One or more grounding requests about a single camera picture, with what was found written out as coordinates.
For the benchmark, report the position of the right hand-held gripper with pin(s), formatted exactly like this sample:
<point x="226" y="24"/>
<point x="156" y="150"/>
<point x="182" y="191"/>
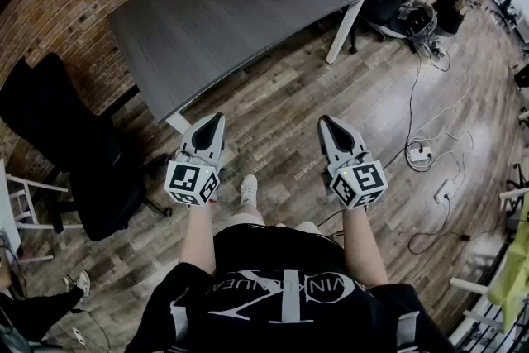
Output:
<point x="365" y="179"/>

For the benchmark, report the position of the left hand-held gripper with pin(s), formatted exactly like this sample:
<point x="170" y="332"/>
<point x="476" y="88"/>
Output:
<point x="184" y="179"/>

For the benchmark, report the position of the person's left forearm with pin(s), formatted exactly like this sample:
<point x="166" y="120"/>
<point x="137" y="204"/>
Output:
<point x="198" y="239"/>

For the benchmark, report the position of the person's right forearm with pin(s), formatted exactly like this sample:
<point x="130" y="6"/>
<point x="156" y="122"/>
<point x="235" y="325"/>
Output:
<point x="363" y="248"/>

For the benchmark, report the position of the white table leg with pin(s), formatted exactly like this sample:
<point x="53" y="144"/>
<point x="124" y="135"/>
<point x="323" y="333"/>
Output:
<point x="345" y="31"/>
<point x="177" y="124"/>

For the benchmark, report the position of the person's white shoe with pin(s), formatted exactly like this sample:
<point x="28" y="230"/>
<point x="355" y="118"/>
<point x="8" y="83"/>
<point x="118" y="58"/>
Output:
<point x="249" y="188"/>

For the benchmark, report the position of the white square power strip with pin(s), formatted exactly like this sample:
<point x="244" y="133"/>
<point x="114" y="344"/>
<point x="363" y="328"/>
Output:
<point x="417" y="155"/>

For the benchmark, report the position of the person's left leg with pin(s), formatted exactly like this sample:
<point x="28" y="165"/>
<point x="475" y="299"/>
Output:
<point x="248" y="215"/>

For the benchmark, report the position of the person's leg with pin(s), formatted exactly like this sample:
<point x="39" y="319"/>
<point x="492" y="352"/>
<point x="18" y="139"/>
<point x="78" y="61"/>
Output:
<point x="37" y="310"/>
<point x="306" y="226"/>
<point x="248" y="215"/>

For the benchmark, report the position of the person's right leg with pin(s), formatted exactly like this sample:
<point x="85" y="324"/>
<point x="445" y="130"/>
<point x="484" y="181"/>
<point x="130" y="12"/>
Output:
<point x="306" y="226"/>

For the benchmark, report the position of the person's black printed shirt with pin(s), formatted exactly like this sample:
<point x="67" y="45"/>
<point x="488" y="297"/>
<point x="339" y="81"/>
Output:
<point x="268" y="252"/>

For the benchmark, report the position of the black padded office chair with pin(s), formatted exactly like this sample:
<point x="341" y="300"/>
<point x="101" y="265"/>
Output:
<point x="62" y="115"/>

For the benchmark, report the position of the grey round device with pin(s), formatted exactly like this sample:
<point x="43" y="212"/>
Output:
<point x="417" y="18"/>

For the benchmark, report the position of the white metal rack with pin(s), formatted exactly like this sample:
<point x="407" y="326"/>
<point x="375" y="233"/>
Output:
<point x="463" y="284"/>

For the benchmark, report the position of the yellow-green cloth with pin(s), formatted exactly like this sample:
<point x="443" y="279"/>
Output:
<point x="512" y="281"/>

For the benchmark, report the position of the white shelf frame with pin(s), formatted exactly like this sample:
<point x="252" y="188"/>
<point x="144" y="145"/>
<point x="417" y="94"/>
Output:
<point x="29" y="188"/>

